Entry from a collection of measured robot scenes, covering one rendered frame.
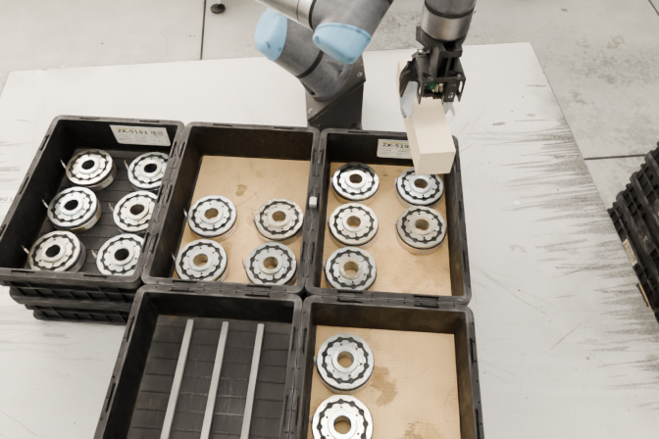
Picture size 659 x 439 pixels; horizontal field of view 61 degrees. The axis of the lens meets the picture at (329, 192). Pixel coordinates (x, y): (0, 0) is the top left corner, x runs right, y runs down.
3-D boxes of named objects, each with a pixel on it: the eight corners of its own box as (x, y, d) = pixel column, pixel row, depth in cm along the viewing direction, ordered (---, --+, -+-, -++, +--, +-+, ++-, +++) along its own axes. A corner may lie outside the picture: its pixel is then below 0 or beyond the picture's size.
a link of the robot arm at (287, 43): (281, 71, 144) (240, 43, 136) (308, 26, 144) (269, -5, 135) (303, 80, 135) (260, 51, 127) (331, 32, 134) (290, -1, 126)
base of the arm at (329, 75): (309, 73, 154) (282, 53, 148) (349, 39, 146) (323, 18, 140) (313, 111, 145) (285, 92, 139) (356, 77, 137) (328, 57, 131)
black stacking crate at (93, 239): (75, 148, 134) (56, 116, 125) (196, 155, 133) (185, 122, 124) (9, 300, 111) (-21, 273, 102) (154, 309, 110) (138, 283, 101)
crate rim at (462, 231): (321, 134, 124) (321, 127, 122) (456, 141, 123) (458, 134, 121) (304, 299, 101) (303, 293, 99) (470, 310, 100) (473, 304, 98)
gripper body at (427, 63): (416, 108, 92) (426, 50, 82) (407, 72, 97) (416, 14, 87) (461, 105, 92) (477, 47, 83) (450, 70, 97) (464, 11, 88)
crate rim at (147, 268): (188, 127, 125) (186, 121, 123) (321, 134, 124) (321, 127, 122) (141, 289, 102) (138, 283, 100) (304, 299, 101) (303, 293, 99)
